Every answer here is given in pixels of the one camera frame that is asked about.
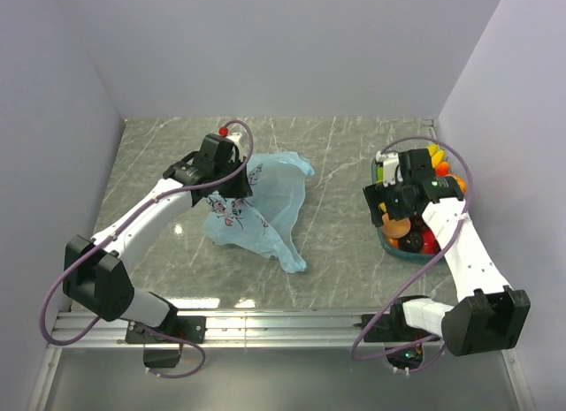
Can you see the light blue plastic bag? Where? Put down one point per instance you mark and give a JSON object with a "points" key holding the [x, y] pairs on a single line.
{"points": [[263, 223]]}

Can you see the teal plastic fruit basket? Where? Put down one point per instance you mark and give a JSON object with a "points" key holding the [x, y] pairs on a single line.
{"points": [[391, 247]]}

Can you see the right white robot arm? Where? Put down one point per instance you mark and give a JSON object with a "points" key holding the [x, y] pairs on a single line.
{"points": [[489, 314]]}

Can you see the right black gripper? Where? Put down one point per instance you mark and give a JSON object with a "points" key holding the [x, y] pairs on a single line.
{"points": [[378, 194]]}

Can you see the yellow fake mango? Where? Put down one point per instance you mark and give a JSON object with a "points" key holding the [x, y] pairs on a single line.
{"points": [[379, 186]]}

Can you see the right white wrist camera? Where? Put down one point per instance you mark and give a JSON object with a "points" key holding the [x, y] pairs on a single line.
{"points": [[388, 167]]}

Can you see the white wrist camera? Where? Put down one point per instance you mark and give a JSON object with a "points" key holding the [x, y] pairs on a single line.
{"points": [[237, 136], [388, 167]]}

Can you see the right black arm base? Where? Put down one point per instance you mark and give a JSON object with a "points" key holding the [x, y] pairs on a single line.
{"points": [[391, 329]]}

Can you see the orange fake peach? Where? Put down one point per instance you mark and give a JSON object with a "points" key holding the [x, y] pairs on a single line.
{"points": [[395, 229]]}

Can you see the red orange fake pepper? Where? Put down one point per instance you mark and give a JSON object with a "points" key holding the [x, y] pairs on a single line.
{"points": [[442, 169]]}

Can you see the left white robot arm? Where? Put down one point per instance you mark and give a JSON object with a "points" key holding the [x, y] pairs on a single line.
{"points": [[97, 269]]}

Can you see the orange fake persimmon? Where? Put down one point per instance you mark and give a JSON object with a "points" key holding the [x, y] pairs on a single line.
{"points": [[460, 182]]}

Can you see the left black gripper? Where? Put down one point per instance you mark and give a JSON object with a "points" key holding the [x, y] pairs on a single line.
{"points": [[242, 189]]}

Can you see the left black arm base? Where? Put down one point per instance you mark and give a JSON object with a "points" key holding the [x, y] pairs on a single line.
{"points": [[163, 346]]}

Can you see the yellow fake bananas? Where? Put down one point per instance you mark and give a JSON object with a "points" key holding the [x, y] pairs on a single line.
{"points": [[437, 154]]}

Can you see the dark fake plum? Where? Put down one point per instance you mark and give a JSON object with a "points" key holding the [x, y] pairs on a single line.
{"points": [[412, 242]]}

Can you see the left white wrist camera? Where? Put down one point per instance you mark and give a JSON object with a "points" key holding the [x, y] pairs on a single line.
{"points": [[237, 136]]}

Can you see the red fake apple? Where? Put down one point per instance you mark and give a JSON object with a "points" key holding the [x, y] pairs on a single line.
{"points": [[430, 244]]}

